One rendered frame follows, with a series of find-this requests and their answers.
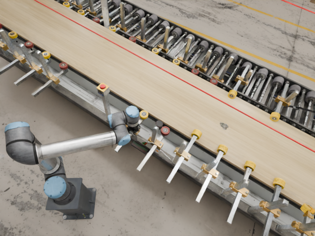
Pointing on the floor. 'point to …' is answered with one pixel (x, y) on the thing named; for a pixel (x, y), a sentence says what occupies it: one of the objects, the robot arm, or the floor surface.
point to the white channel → (105, 13)
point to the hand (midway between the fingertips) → (130, 132)
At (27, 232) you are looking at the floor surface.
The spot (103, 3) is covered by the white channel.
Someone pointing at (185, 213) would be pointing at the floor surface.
